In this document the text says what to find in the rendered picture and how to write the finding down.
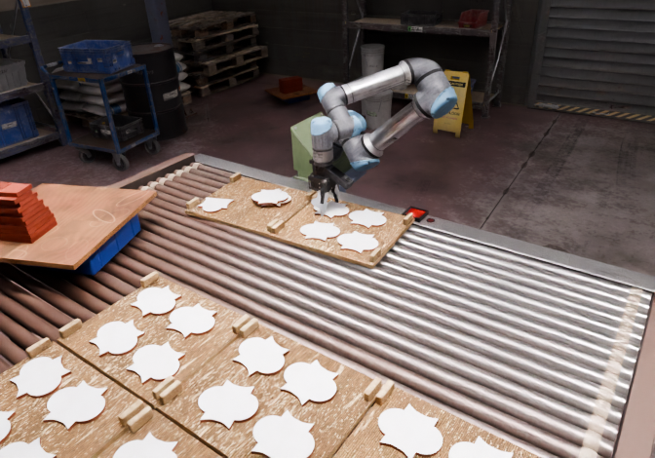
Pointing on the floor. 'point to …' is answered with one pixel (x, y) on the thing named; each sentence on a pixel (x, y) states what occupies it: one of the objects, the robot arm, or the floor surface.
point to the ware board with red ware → (291, 90)
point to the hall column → (157, 16)
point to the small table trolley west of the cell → (87, 145)
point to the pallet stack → (216, 49)
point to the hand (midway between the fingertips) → (330, 209)
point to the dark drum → (172, 110)
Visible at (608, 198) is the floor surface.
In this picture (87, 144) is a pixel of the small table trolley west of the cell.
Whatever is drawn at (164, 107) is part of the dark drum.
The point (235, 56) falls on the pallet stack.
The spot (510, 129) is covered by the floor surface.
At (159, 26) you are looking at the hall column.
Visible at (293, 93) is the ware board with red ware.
